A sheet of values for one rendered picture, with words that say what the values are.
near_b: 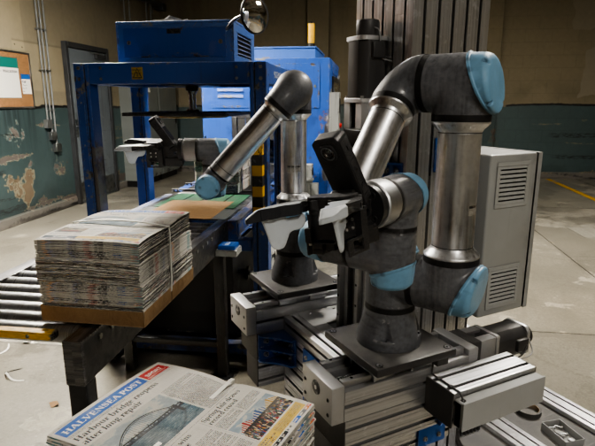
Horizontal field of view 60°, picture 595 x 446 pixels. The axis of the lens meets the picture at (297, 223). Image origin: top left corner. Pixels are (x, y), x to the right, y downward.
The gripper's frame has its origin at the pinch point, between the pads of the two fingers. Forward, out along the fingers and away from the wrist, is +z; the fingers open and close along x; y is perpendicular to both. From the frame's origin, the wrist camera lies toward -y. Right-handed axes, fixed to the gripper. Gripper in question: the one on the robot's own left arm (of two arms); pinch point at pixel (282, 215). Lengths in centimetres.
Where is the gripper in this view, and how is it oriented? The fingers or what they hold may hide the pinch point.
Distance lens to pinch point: 62.0
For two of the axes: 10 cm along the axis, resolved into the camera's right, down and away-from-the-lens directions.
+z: -6.0, 1.8, -7.8
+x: -7.9, 0.0, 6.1
